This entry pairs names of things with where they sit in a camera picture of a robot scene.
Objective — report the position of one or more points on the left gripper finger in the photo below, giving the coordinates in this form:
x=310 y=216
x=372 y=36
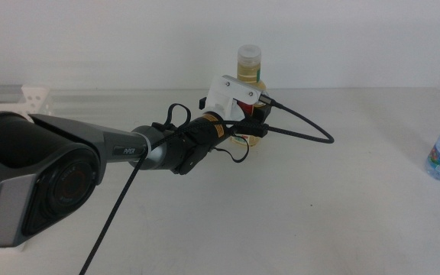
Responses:
x=202 y=103
x=264 y=114

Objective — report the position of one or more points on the yellow juice bottle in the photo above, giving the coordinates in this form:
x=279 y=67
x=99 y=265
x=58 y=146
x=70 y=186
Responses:
x=248 y=68

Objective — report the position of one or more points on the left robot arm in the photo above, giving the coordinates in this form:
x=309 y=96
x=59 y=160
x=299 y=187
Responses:
x=71 y=137

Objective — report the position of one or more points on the white perforated plastic basket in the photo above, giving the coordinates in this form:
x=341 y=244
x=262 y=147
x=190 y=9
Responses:
x=33 y=95

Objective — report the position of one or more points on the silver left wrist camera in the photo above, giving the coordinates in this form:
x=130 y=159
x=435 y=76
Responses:
x=258 y=95

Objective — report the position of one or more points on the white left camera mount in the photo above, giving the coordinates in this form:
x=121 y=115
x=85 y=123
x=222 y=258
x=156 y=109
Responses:
x=224 y=97

